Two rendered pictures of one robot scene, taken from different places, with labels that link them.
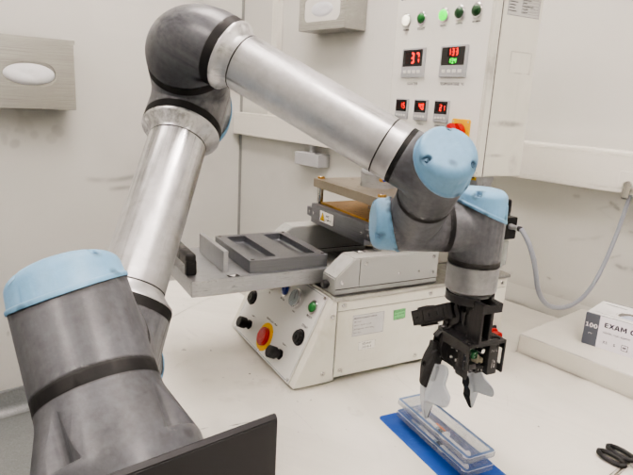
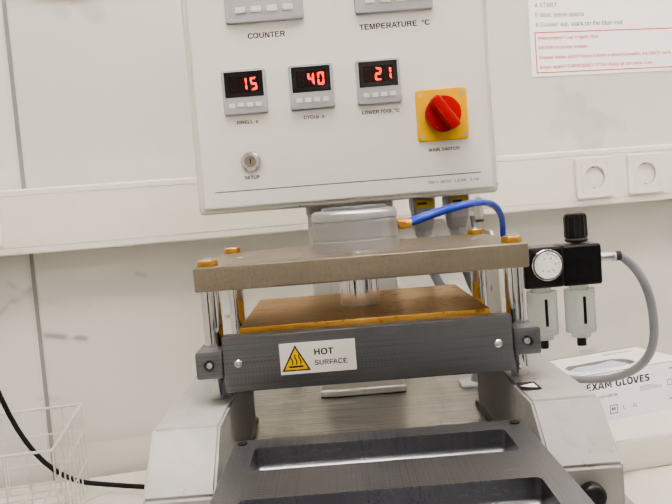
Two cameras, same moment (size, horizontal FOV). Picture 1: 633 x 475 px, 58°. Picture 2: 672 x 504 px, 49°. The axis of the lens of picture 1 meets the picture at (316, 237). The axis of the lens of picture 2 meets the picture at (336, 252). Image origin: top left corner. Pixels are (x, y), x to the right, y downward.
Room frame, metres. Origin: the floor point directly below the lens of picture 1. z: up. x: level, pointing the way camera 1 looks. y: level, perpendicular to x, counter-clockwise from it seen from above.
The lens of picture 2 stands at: (0.95, 0.47, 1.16)
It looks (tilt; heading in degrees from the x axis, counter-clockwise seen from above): 4 degrees down; 299
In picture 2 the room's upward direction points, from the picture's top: 5 degrees counter-clockwise
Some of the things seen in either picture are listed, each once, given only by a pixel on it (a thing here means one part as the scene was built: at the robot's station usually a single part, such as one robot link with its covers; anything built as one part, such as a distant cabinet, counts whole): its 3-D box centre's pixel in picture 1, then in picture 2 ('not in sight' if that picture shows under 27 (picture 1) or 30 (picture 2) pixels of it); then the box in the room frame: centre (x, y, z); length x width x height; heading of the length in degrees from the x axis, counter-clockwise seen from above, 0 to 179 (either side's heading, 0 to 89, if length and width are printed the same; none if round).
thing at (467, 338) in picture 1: (468, 330); not in sight; (0.80, -0.24, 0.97); 0.09 x 0.08 x 0.12; 26
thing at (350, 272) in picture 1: (379, 269); (538, 414); (1.10, -0.13, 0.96); 0.26 x 0.05 x 0.07; 119
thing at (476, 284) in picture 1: (473, 277); not in sight; (0.80, -0.24, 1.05); 0.08 x 0.08 x 0.05
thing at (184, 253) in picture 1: (180, 253); not in sight; (1.04, 0.26, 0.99); 0.15 x 0.02 x 0.04; 29
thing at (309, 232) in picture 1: (316, 237); (208, 437); (1.35, 0.00, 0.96); 0.25 x 0.05 x 0.07; 119
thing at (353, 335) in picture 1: (369, 304); not in sight; (1.24, -0.13, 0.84); 0.53 x 0.37 x 0.17; 119
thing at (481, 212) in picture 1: (476, 225); not in sight; (0.80, -0.23, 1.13); 0.09 x 0.08 x 0.11; 96
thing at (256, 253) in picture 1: (268, 250); (388, 494); (1.13, 0.10, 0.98); 0.20 x 0.17 x 0.03; 29
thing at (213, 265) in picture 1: (247, 257); not in sight; (1.11, 0.14, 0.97); 0.30 x 0.22 x 0.08; 119
